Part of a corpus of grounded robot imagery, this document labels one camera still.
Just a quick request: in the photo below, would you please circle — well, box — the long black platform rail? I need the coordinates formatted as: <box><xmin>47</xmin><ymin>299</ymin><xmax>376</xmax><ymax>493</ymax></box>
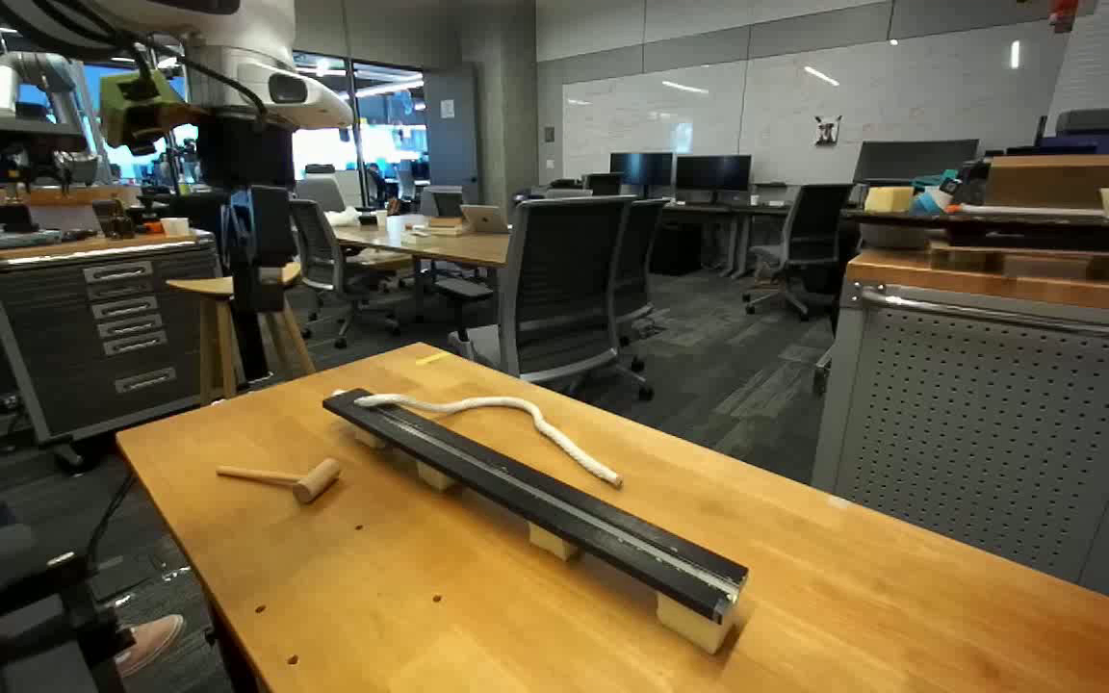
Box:
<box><xmin>318</xmin><ymin>386</ymin><xmax>753</xmax><ymax>628</ymax></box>

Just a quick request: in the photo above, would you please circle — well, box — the grey seat with black frame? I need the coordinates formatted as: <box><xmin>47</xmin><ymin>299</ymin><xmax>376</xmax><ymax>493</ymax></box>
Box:
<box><xmin>0</xmin><ymin>520</ymin><xmax>138</xmax><ymax>693</ymax></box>

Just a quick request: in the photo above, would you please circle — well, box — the small teal object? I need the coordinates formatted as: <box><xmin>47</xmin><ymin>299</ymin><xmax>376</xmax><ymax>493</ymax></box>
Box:
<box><xmin>907</xmin><ymin>164</ymin><xmax>970</xmax><ymax>214</ymax></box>

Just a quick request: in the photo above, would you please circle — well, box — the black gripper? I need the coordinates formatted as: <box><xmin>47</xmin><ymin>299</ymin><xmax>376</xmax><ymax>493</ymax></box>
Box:
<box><xmin>195</xmin><ymin>112</ymin><xmax>301</xmax><ymax>382</ymax></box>

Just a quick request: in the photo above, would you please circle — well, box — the person's pale shoe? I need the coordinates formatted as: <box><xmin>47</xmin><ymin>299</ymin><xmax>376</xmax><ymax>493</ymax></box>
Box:
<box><xmin>109</xmin><ymin>607</ymin><xmax>187</xmax><ymax>681</ymax></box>

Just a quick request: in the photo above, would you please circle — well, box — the wooden stool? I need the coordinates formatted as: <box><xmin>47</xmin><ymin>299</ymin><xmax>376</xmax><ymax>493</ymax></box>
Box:
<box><xmin>160</xmin><ymin>255</ymin><xmax>318</xmax><ymax>404</ymax></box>

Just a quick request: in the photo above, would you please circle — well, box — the grey drawer cabinet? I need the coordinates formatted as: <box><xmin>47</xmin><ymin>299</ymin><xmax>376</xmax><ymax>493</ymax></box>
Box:
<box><xmin>0</xmin><ymin>227</ymin><xmax>227</xmax><ymax>447</ymax></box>

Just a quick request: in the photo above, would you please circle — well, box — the small wooden mallet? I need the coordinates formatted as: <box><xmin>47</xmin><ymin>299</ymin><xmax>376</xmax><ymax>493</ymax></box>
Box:
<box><xmin>213</xmin><ymin>453</ymin><xmax>341</xmax><ymax>510</ymax></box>

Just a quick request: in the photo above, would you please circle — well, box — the long wooden office table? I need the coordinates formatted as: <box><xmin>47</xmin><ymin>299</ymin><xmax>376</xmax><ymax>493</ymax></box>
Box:
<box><xmin>326</xmin><ymin>208</ymin><xmax>517</xmax><ymax>277</ymax></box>

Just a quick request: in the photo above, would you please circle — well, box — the brown wooden box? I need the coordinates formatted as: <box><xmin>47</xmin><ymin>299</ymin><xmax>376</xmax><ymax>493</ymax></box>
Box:
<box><xmin>983</xmin><ymin>151</ymin><xmax>1109</xmax><ymax>213</ymax></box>

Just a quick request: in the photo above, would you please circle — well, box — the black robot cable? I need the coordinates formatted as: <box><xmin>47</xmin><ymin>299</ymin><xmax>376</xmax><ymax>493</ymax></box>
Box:
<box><xmin>57</xmin><ymin>0</ymin><xmax>277</xmax><ymax>127</ymax></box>

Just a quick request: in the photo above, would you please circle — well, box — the pale wooden support block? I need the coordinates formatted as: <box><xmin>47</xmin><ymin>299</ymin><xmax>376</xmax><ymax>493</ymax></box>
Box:
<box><xmin>341</xmin><ymin>421</ymin><xmax>387</xmax><ymax>453</ymax></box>
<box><xmin>525</xmin><ymin>517</ymin><xmax>584</xmax><ymax>566</ymax></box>
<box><xmin>412</xmin><ymin>453</ymin><xmax>463</xmax><ymax>499</ymax></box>
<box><xmin>652</xmin><ymin>589</ymin><xmax>745</xmax><ymax>660</ymax></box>

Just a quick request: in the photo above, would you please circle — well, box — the wide black computer monitor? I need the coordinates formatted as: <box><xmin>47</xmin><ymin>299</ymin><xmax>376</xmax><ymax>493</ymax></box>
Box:
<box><xmin>847</xmin><ymin>135</ymin><xmax>985</xmax><ymax>194</ymax></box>

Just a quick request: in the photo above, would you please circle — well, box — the white braided rope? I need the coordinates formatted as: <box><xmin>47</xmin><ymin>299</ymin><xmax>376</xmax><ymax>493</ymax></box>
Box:
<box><xmin>349</xmin><ymin>390</ymin><xmax>627</xmax><ymax>493</ymax></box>

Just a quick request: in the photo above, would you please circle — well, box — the large wall whiteboard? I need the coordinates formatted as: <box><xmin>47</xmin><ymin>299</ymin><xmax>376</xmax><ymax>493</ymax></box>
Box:
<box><xmin>557</xmin><ymin>19</ymin><xmax>1074</xmax><ymax>184</ymax></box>

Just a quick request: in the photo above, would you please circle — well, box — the grey perforated metal cabinet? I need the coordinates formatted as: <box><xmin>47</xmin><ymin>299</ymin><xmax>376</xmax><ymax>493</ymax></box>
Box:
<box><xmin>807</xmin><ymin>245</ymin><xmax>1109</xmax><ymax>599</ymax></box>

